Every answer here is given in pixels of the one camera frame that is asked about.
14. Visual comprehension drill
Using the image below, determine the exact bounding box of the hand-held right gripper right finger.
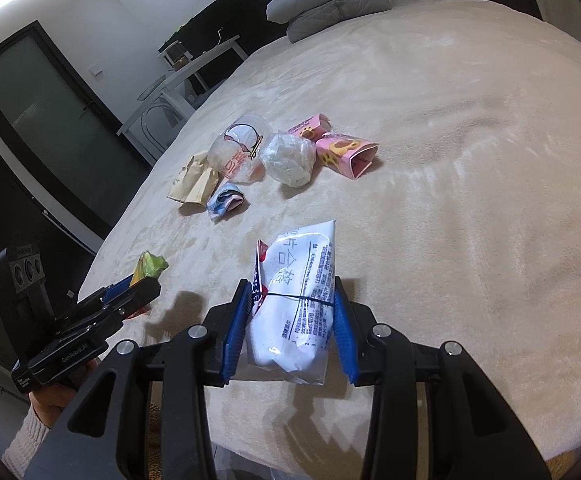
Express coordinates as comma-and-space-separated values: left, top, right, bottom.
333, 277, 554, 480

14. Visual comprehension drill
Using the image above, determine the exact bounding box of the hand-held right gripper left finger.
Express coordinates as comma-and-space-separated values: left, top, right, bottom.
24, 279, 254, 480

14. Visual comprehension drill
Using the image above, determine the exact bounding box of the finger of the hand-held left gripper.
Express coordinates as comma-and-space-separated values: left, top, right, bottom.
76, 274, 137, 313
53, 278, 162, 350

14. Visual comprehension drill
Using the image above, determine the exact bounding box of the green wrapper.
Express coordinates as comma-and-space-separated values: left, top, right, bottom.
129, 251, 170, 286

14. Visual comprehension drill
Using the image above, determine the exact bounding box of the white printed snack bag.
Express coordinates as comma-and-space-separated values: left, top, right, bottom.
245, 219, 339, 386

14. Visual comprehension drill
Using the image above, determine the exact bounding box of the clear plastic cup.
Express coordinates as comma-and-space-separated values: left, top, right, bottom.
207, 114, 274, 184

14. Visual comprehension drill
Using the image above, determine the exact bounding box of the small pink snack carton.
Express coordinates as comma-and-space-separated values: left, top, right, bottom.
286, 114, 332, 142

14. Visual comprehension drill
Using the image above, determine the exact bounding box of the person's left forearm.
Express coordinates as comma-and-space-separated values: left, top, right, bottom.
1, 405, 52, 480

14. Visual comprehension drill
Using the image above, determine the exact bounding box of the person's left hand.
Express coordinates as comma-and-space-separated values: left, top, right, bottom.
29, 360, 98, 429

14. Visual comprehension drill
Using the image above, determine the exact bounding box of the black rubber band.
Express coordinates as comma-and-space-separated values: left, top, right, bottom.
258, 287, 336, 308

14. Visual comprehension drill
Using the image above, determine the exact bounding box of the dark cabinet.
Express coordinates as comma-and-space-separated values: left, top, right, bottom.
0, 107, 114, 376

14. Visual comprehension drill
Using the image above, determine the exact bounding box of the beige paper bag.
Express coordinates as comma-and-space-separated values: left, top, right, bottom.
167, 151, 220, 207

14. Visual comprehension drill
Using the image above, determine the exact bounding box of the blue and pink wrapper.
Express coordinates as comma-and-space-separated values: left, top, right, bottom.
205, 182, 245, 223

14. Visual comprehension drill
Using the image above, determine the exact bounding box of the dark door with frosted glass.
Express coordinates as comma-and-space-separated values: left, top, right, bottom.
0, 20, 154, 256

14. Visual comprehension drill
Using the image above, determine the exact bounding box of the crumpled clear plastic bag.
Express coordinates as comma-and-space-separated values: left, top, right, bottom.
259, 131, 317, 188

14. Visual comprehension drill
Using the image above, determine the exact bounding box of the large pink snack carton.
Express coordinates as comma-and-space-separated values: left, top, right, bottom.
315, 131, 379, 180

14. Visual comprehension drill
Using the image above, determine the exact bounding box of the bed with cream blanket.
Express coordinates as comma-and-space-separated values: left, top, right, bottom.
78, 0, 581, 480

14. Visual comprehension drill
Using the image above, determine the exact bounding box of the white desk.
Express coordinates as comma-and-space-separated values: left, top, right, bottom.
116, 40, 248, 161

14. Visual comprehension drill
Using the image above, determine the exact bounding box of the black headboard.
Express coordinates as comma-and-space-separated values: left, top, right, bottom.
158, 0, 464, 61

